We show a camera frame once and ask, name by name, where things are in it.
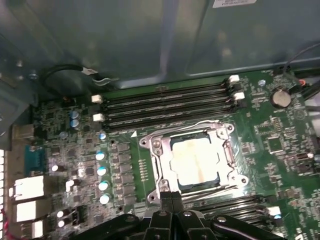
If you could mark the blue rear port connector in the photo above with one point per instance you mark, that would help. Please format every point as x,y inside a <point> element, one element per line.
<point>35,160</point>

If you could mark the thin metal locking lever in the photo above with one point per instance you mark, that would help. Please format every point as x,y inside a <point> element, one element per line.
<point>207,122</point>

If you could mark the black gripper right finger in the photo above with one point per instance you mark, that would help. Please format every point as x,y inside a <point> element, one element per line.
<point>178,200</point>

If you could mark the black RAM slot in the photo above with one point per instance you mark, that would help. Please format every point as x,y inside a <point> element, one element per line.
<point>230,206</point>
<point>225,199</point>
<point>166,91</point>
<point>167,99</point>
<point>171,115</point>
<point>240,212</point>
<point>170,107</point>

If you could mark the black PC case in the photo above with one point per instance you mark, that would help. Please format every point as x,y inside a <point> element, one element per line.
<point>125,37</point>

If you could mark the silver CPU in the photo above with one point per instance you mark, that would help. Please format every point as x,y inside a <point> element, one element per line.
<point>195,165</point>

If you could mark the silver rear port block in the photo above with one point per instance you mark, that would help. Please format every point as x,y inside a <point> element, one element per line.
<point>27,187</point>
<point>32,211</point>

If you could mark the CPU socket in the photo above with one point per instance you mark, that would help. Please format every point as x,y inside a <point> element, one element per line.
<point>223,132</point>

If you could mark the round coin battery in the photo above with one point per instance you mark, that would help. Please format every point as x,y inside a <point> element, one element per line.
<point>281,98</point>

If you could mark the metal socket cover frame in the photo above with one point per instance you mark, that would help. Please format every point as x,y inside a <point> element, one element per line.
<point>165,160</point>

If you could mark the blue-topped round capacitor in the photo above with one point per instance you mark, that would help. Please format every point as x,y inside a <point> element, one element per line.
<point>101,171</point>
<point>103,185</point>
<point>100,155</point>
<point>104,199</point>

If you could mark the green motherboard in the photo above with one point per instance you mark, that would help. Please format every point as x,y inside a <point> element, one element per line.
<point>275,155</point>

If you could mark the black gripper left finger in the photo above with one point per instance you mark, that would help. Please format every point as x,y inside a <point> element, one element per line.
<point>167,200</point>

